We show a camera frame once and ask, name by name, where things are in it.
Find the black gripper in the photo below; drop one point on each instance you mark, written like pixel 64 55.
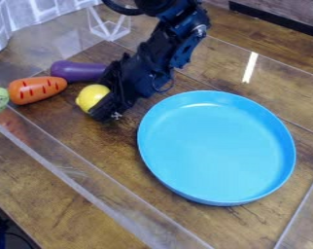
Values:
pixel 135 76

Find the yellow toy lemon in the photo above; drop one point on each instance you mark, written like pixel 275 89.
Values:
pixel 89 96

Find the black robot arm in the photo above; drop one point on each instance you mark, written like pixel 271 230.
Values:
pixel 181 28

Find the blue round tray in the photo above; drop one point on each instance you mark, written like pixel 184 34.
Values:
pixel 215 147

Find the purple toy eggplant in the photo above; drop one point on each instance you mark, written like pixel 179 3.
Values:
pixel 77 71

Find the clear acrylic stand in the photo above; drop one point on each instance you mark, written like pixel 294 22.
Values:
pixel 108 30

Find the orange toy carrot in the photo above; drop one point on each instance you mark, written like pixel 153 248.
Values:
pixel 29 90

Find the white patterned curtain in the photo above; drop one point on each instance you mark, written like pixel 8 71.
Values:
pixel 22 13

